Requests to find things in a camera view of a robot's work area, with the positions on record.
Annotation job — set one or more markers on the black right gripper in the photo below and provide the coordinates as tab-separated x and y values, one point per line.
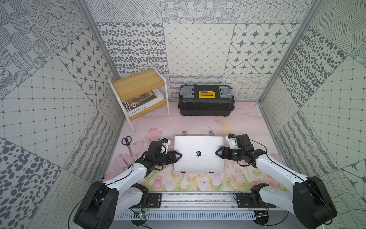
224	152

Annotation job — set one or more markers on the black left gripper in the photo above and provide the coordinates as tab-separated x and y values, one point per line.
169	156

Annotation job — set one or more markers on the silver grey laptop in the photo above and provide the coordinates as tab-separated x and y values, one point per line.
199	153

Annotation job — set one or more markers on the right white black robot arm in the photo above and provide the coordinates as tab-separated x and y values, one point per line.
305	197

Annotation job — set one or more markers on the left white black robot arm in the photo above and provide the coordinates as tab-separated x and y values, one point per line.
104	199

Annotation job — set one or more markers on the pink floral table mat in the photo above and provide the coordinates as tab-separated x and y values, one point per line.
197	138

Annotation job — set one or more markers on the green circuit board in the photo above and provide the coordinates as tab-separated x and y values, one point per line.
142	215

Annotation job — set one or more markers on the white Folio book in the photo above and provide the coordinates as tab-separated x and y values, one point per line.
142	102

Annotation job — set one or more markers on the white wooden two-tier shelf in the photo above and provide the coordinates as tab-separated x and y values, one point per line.
132	86

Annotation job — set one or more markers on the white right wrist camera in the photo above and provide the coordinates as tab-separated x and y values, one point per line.
231	139

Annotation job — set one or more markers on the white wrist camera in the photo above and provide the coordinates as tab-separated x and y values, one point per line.
231	139
165	145

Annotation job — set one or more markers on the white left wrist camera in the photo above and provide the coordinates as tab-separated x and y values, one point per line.
165	145

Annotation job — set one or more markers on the aluminium mounting rail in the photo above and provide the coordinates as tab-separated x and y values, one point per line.
190	201

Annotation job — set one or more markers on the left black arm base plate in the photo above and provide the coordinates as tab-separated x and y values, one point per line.
151	200

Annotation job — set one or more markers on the black handled scissors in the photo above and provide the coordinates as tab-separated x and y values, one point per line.
127	165

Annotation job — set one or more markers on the blue handled scissors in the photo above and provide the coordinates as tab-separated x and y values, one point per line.
126	141

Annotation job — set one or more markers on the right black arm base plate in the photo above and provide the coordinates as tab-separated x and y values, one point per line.
245	200

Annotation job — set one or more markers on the black plastic toolbox yellow handle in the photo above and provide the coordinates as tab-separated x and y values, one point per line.
206	100

